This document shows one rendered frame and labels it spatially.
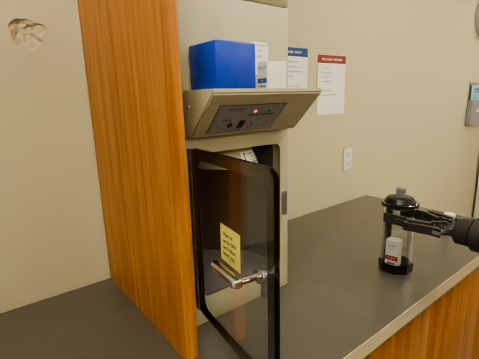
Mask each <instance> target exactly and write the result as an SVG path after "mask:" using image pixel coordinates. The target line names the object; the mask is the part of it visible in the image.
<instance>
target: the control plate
mask: <svg viewBox="0 0 479 359"><path fill-rule="evenodd" d="M286 105H287V103H267V104H250V105H221V106H220V108H219V109H218V111H217V113H216V115H215V117H214V119H213V121H212V123H211V124H210V126H209V128H208V130H207V132H206V135H207V134H215V133H222V132H237V131H244V130H258V129H265V128H271V126H272V125H273V123H274V122H275V120H276V119H277V118H278V117H279V115H280V113H281V112H282V111H283V109H284V108H285V106H286ZM269 109H272V110H271V111H270V112H268V110H269ZM255 110H258V111H257V112H256V113H254V111H255ZM241 120H246V121H245V123H244V125H243V126H242V127H241V128H236V127H237V126H238V124H239V122H240V121H241ZM266 120H268V123H265V121H266ZM258 121H261V122H260V124H259V123H257V122H258ZM250 122H253V123H252V125H251V124H249V123H250ZM229 123H232V124H233V126H232V127H230V128H228V127H227V125H228V124H229ZM217 125H221V126H220V127H219V128H216V126H217Z"/></svg>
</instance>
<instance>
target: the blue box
mask: <svg viewBox="0 0 479 359"><path fill-rule="evenodd" d="M189 56H190V60H189V61H190V80H191V90H202V89H214V88H256V72H255V58H256V57H255V44H254V43H248V42H240V41H226V40H217V39H215V40H212V41H207V42H204V43H199V44H196V45H193V46H189Z"/></svg>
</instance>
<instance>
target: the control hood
mask: <svg viewBox="0 0 479 359"><path fill-rule="evenodd" d="M320 94H321V88H214V89H202V90H184V92H183V103H184V115H185V137H187V138H197V137H211V136H218V135H231V134H238V133H246V132H259V131H266V130H279V129H287V128H294V127H295V126H296V125H297V123H298V122H299V121H300V120H301V118H302V117H303V116H304V114H305V113H306V111H308V109H309V108H310V107H311V105H312V104H313V103H314V101H315V100H316V99H317V98H318V96H319V95H320ZM267 103H287V105H286V106H285V108H284V109H283V111H282V112H281V113H280V115H279V117H278V118H277V119H276V120H275V122H274V123H273V125H272V126H271V128H265V129H258V130H244V131H237V132H222V133H215V134H207V135H206V132H207V130H208V128H209V126H210V124H211V123H212V121H213V119H214V117H215V115H216V113H217V111H218V109H219V108H220V106H221V105H250V104H267Z"/></svg>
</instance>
